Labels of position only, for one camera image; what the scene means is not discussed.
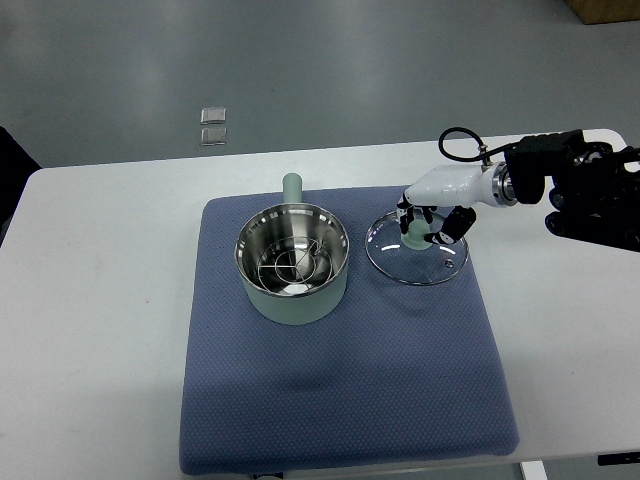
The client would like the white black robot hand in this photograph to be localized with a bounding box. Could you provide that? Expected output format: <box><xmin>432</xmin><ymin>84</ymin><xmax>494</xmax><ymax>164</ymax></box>
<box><xmin>396</xmin><ymin>162</ymin><xmax>517</xmax><ymax>250</ymax></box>

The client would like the glass lid green knob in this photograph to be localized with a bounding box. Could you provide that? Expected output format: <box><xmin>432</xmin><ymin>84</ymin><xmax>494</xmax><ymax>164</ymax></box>
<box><xmin>365</xmin><ymin>210</ymin><xmax>469</xmax><ymax>286</ymax></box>

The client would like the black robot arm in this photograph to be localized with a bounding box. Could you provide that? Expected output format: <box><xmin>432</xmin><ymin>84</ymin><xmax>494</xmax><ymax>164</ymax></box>
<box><xmin>504</xmin><ymin>130</ymin><xmax>639</xmax><ymax>252</ymax></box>

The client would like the blue textured mat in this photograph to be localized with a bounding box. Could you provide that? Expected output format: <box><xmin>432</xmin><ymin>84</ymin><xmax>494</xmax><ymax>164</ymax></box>
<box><xmin>179</xmin><ymin>186</ymin><xmax>519</xmax><ymax>475</ymax></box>

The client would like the brown cardboard box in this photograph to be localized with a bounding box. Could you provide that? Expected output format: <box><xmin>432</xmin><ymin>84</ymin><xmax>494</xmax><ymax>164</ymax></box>
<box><xmin>566</xmin><ymin>0</ymin><xmax>639</xmax><ymax>25</ymax></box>

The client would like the lower floor outlet plate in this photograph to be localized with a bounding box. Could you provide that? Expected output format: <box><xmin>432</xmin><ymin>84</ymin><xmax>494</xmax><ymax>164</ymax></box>
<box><xmin>200</xmin><ymin>127</ymin><xmax>227</xmax><ymax>146</ymax></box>

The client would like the floor outlet plate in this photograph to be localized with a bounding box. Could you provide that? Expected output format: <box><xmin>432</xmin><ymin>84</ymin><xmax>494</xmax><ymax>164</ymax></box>
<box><xmin>200</xmin><ymin>127</ymin><xmax>227</xmax><ymax>146</ymax></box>
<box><xmin>200</xmin><ymin>107</ymin><xmax>226</xmax><ymax>125</ymax></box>

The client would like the upper floor outlet plate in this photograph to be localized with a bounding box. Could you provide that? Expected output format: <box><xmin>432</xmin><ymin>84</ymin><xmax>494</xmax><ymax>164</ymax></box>
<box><xmin>200</xmin><ymin>107</ymin><xmax>226</xmax><ymax>125</ymax></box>

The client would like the white table leg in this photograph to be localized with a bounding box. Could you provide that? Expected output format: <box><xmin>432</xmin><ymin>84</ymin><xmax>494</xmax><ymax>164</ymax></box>
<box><xmin>520</xmin><ymin>461</ymin><xmax>548</xmax><ymax>480</ymax></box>

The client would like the person in dark clothes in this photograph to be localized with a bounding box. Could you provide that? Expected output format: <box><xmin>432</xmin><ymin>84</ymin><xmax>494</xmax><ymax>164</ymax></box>
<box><xmin>0</xmin><ymin>127</ymin><xmax>41</xmax><ymax>240</ymax></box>

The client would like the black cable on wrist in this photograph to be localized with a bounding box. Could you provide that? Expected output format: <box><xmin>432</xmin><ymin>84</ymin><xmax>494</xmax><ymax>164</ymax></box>
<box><xmin>438</xmin><ymin>126</ymin><xmax>516</xmax><ymax>169</ymax></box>

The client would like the wire steamer rack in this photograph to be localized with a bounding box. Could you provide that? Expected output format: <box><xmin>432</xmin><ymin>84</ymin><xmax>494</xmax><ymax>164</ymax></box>
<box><xmin>256</xmin><ymin>237</ymin><xmax>333</xmax><ymax>296</ymax></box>

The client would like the green pot with handle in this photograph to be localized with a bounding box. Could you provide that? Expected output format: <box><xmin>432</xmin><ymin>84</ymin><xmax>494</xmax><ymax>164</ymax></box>
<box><xmin>234</xmin><ymin>173</ymin><xmax>350</xmax><ymax>326</ymax></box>

